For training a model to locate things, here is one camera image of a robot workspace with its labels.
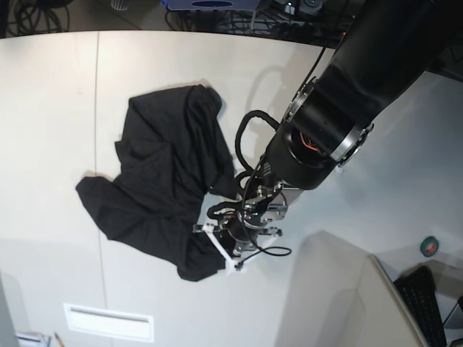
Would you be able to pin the black keyboard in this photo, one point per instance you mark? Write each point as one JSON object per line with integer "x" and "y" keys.
{"x": 418, "y": 291}

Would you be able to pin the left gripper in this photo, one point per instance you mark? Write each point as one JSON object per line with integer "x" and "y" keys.
{"x": 232, "y": 236}

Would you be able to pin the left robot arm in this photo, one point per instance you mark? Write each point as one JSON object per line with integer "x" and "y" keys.
{"x": 386, "y": 48}

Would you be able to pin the black t-shirt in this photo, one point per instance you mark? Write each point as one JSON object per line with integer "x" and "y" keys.
{"x": 172, "y": 153}

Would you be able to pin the green tape roll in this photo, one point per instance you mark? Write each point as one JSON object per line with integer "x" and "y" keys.
{"x": 429, "y": 246}

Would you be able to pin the pencil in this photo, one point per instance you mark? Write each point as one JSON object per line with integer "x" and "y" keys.
{"x": 59, "y": 340}

